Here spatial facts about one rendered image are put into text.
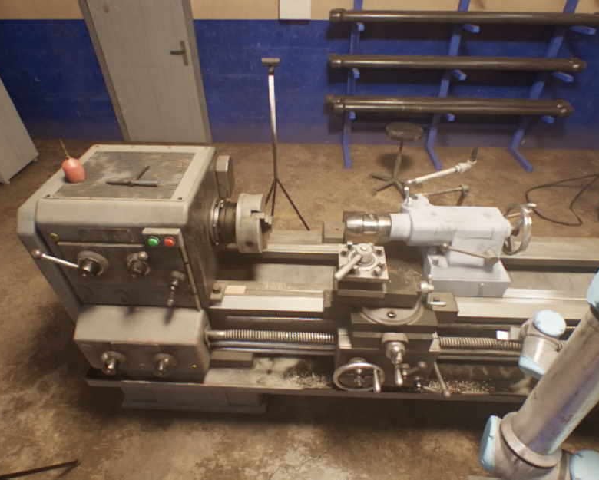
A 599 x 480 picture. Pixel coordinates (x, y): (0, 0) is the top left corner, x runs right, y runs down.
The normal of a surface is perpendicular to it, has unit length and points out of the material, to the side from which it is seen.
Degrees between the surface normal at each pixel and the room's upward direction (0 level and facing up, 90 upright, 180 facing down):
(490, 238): 78
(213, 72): 90
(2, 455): 0
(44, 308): 0
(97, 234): 90
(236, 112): 90
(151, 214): 45
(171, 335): 32
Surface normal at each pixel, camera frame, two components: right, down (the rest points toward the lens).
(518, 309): -0.03, -0.23
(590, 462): 0.07, -0.72
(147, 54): -0.04, 0.65
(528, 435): -0.83, 0.24
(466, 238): -0.04, 0.45
